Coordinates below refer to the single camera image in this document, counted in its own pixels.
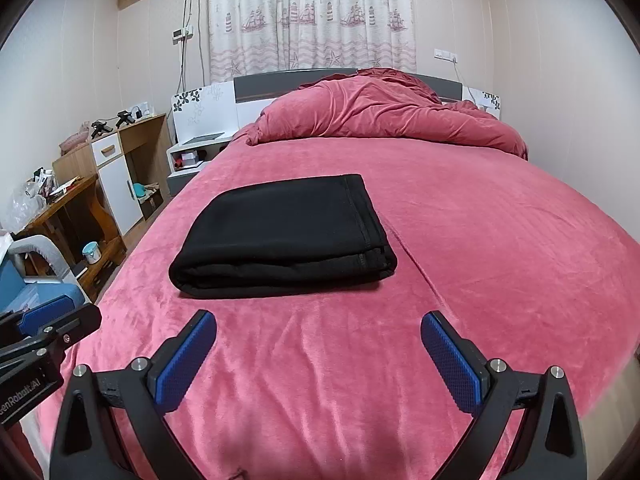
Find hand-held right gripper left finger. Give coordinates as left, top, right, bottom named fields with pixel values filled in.
left=50, top=309, right=218, bottom=480

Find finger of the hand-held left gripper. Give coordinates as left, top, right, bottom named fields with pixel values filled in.
left=0, top=294, right=76, bottom=346
left=0, top=302, right=103, bottom=368

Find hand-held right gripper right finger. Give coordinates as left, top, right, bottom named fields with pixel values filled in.
left=420, top=310, right=588, bottom=480

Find black pants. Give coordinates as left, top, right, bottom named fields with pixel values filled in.
left=168, top=173, right=398, bottom=299

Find white and blue chair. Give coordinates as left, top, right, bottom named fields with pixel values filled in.
left=0, top=232, right=93, bottom=311

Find brown wooden desk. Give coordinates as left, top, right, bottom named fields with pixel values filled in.
left=10, top=175, right=128, bottom=303

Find clear plastic bag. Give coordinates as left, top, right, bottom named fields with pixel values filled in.
left=0, top=180, right=48, bottom=233

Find pink bed blanket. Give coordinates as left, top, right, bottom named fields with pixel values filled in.
left=20, top=127, right=638, bottom=480

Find wooden cabinet with white door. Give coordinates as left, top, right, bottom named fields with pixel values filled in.
left=52, top=112, right=173, bottom=238

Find pink basket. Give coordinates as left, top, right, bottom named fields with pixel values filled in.
left=60, top=132, right=91, bottom=156

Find grey and white nightstand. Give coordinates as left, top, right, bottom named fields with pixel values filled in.
left=166, top=132, right=236, bottom=197

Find grey and white floral headboard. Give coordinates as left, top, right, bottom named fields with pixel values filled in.
left=171, top=67, right=501, bottom=143

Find pink duvet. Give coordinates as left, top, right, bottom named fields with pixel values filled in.
left=245, top=67, right=530, bottom=161

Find white printed curtain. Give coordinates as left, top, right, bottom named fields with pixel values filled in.
left=207, top=0, right=417, bottom=83

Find black wall cable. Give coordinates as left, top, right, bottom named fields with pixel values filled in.
left=177, top=0, right=208, bottom=91

